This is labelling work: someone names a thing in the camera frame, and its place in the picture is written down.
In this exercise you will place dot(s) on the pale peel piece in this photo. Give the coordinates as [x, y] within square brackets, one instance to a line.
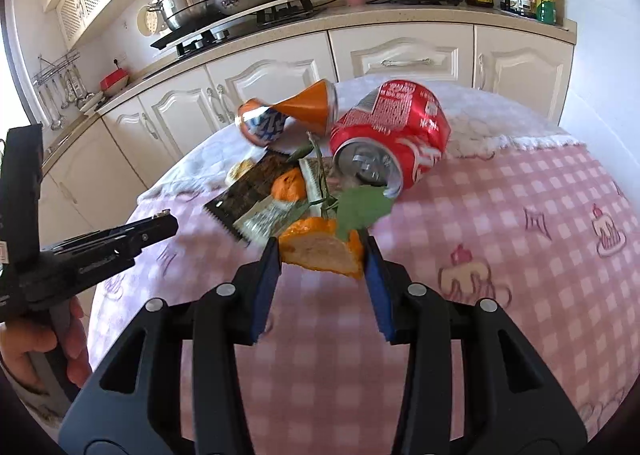
[240, 171]

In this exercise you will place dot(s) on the crushed orange soda can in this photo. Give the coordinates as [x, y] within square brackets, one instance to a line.
[305, 107]

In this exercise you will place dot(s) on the red soda can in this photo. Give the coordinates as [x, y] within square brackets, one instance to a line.
[400, 125]

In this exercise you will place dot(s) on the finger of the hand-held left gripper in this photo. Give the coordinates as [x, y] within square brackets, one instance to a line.
[130, 237]

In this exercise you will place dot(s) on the black gas stove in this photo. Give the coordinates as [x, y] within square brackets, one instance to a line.
[280, 15]

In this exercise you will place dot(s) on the small orange peel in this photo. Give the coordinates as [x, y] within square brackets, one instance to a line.
[289, 187]

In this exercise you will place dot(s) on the green leaf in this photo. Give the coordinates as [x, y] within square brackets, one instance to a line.
[360, 207]

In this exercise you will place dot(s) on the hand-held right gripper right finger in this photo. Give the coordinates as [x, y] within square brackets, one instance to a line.
[380, 285]

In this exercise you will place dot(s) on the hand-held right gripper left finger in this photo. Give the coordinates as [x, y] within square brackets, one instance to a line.
[265, 285]

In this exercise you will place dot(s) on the person's left hand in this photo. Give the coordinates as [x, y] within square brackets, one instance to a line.
[17, 350]

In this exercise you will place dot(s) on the steel steamer pot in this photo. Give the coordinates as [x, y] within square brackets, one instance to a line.
[185, 0]

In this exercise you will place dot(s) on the silver wrapper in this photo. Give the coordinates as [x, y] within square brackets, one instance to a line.
[260, 222]

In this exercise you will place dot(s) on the red container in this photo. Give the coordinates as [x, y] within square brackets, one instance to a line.
[115, 80]

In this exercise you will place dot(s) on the pink checked tablecloth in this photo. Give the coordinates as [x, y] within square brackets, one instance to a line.
[500, 235]

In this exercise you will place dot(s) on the large orange peel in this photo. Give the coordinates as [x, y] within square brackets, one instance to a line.
[315, 250]

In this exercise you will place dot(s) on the beige countertop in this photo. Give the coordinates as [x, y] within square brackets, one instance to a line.
[425, 15]

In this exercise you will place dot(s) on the metal utensil rack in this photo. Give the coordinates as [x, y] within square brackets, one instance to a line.
[55, 67]

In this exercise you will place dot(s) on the yellow perforated plate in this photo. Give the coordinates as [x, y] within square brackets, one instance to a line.
[149, 22]

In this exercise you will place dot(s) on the black snack wrapper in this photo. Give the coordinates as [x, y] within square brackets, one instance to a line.
[250, 190]

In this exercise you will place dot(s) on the row of hanging utensils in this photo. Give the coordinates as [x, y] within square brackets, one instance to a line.
[60, 100]

